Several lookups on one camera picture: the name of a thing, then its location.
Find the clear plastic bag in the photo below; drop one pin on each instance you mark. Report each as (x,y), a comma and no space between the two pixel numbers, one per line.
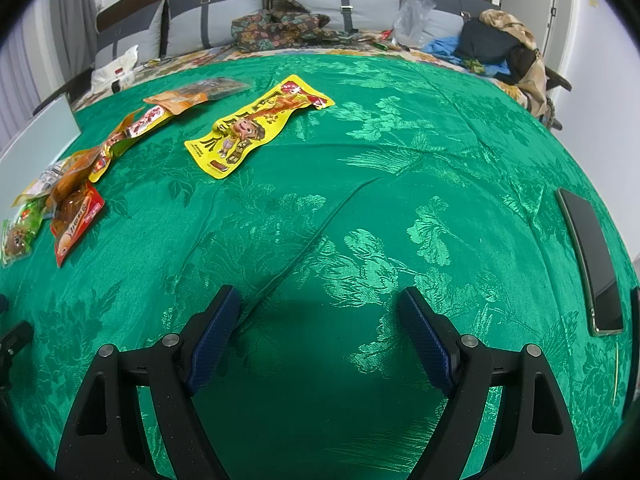
(412,20)

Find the floral bed sheet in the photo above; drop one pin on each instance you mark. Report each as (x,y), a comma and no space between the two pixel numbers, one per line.
(200,57)

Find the black bag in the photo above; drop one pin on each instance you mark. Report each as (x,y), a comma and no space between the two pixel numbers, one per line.
(485,40)

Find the yellow cartoon snack packet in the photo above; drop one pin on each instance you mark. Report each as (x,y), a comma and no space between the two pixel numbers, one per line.
(240,135)

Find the brown orange snack packet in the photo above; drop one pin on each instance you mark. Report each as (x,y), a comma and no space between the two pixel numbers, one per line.
(75,175)

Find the green snack packet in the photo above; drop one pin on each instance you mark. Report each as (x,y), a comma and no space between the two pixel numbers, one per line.
(20,235)

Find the yellow bordered peanut packet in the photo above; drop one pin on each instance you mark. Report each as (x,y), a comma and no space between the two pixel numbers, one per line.
(42,180)

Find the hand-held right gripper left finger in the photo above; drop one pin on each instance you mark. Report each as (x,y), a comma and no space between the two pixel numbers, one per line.
(220,330)

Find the white plastic bag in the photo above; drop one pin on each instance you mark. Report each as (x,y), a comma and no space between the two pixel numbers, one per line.
(112,72)

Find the dark floral cloth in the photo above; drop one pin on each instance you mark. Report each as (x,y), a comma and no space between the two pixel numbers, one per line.
(280,30)

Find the blue cloth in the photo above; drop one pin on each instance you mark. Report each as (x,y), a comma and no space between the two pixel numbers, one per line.
(442,47)

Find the beige garment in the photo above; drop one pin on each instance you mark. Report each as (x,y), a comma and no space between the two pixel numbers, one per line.
(510,22)

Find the grey curtain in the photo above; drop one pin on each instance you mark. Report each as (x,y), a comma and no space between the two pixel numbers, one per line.
(45,35)

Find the green floral bedspread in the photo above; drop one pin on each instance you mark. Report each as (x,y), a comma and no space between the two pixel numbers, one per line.
(350,185)

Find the red label snack packet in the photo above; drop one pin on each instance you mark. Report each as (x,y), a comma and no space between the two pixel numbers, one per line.
(80,225)

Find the black smartphone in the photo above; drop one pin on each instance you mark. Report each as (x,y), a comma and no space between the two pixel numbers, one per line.
(592,260)

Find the long orange yellow snack packet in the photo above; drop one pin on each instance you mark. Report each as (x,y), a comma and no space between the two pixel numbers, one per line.
(135,127)

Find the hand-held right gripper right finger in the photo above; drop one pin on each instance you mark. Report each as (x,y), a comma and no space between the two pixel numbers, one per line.
(425,335)

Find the translucent brown snack packet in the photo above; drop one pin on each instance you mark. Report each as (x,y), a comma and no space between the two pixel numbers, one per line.
(225,87)

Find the small red green packet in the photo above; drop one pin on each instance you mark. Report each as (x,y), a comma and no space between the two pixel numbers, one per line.
(385,40)

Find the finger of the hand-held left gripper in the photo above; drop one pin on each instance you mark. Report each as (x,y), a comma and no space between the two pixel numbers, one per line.
(15,340)

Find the white storage box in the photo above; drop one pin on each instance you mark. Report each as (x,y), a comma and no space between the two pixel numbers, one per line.
(35,135)

